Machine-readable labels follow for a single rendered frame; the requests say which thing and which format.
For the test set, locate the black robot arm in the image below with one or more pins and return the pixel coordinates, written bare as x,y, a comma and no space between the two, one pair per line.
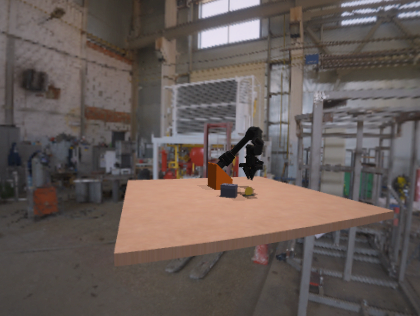
254,134

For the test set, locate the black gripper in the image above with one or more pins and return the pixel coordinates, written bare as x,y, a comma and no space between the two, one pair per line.
250,167

